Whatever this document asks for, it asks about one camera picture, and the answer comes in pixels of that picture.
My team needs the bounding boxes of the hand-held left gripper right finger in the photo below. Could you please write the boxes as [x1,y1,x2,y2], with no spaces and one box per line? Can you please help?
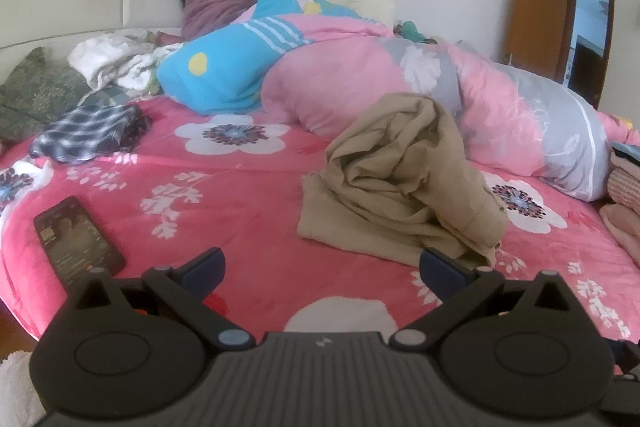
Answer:
[390,247,576,351]

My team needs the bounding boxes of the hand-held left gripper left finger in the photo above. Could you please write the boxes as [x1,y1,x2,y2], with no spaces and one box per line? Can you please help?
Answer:
[70,247,254,351]

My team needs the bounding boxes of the beige pants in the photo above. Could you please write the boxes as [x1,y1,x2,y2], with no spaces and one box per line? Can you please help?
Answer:
[296,92,511,270]

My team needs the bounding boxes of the pink floral bed blanket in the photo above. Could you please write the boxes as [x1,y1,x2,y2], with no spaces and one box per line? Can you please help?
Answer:
[0,97,640,343]

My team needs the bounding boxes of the pink folded towel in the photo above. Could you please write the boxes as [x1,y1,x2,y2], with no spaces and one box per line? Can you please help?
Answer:
[599,204,640,268]

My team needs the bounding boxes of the black smartphone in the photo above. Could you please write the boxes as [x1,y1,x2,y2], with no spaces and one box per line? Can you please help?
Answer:
[33,196,127,284]

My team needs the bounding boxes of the dark patterned cloth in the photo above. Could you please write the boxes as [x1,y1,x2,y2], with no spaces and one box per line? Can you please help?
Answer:
[125,107,155,142]

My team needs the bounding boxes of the plaid shirt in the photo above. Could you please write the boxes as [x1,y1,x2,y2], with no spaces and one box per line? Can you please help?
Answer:
[29,103,146,164]

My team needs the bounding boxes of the grey striped cloth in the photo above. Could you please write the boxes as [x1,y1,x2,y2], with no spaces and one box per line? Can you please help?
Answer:
[85,86,136,108]

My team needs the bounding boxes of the pink and grey floral quilt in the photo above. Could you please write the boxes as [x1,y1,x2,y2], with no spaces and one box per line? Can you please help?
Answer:
[260,14,640,202]

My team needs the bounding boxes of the white fleece blanket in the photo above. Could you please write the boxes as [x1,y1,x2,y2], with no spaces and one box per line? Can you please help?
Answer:
[67,32,186,92]

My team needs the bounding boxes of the pale fluffy cloth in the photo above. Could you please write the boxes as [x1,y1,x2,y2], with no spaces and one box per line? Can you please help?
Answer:
[0,351,41,427]

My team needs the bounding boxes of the green leaf-print pillow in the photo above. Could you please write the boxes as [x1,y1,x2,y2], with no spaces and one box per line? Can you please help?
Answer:
[0,47,93,110]

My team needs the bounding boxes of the brown wooden door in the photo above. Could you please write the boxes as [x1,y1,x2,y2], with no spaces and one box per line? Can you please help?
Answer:
[502,0,571,82]

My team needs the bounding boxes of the dark wooden door frame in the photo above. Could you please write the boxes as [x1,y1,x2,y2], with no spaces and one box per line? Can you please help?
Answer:
[565,0,616,110]

